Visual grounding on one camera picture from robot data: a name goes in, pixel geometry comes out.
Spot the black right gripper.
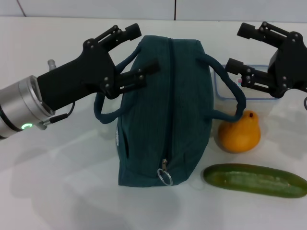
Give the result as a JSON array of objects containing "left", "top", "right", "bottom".
[{"left": 225, "top": 21, "right": 307, "bottom": 99}]

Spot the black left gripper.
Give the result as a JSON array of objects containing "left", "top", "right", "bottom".
[{"left": 37, "top": 23, "right": 161, "bottom": 113}]

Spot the clear plastic blue-rimmed food container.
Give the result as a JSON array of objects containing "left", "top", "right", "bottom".
[{"left": 214, "top": 62, "right": 288, "bottom": 103}]

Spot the dark teal fabric lunch bag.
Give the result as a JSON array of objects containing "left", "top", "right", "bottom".
[{"left": 93, "top": 35, "right": 247, "bottom": 187}]

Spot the orange pear-shaped fruit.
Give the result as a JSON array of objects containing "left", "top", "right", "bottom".
[{"left": 217, "top": 110, "right": 261, "bottom": 154}]

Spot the green cucumber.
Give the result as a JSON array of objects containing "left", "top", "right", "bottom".
[{"left": 203, "top": 163, "right": 307, "bottom": 199}]

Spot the silver left wrist stud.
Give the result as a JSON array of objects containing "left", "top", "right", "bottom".
[{"left": 47, "top": 59, "right": 58, "bottom": 72}]

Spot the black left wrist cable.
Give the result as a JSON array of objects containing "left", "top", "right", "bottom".
[{"left": 47, "top": 102, "right": 76, "bottom": 125}]

